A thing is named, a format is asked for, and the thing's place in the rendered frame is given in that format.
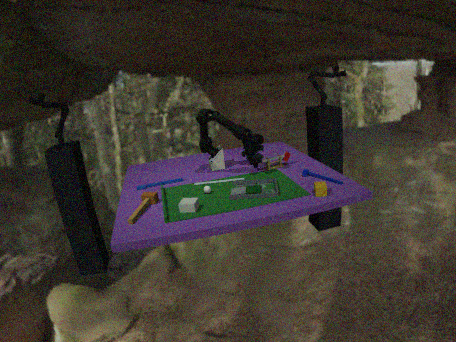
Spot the blue rectangular bar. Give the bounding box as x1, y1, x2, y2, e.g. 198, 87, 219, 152
137, 178, 183, 190

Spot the yellow cube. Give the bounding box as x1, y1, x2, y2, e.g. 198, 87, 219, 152
314, 182, 327, 197

